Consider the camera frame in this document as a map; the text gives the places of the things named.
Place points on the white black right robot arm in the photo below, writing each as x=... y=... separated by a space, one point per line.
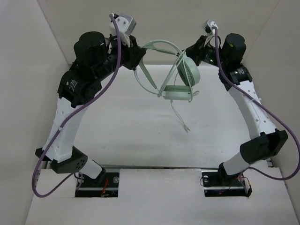
x=266 y=140

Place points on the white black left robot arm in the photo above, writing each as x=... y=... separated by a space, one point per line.
x=96 y=59

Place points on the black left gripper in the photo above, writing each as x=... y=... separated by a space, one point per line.
x=135 y=53

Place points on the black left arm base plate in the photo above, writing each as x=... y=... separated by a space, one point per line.
x=108 y=188

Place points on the light green headphones with cable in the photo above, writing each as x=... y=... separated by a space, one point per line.
x=180 y=80

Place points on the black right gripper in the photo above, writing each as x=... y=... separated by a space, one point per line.
x=196 y=52

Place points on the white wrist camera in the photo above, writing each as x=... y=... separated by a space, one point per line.
x=126 y=25
x=210 y=27

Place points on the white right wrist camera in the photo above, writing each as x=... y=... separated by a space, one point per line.
x=210 y=27

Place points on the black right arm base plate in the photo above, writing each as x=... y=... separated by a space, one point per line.
x=213 y=186

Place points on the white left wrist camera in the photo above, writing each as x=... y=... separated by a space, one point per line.
x=126 y=25

